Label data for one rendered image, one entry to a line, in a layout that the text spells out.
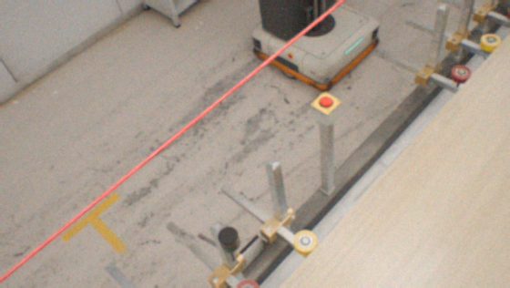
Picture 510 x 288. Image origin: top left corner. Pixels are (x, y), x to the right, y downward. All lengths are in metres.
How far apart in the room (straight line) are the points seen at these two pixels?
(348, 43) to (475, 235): 1.84
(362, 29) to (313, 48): 0.36
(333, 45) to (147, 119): 1.34
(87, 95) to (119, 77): 0.27
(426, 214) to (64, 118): 2.68
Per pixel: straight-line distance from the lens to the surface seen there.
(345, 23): 3.39
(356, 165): 2.05
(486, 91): 2.12
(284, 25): 3.16
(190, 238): 1.75
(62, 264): 2.97
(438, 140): 1.91
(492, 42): 2.35
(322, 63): 3.09
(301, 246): 1.62
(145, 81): 3.66
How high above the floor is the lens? 2.36
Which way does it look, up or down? 51 degrees down
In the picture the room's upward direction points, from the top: 11 degrees counter-clockwise
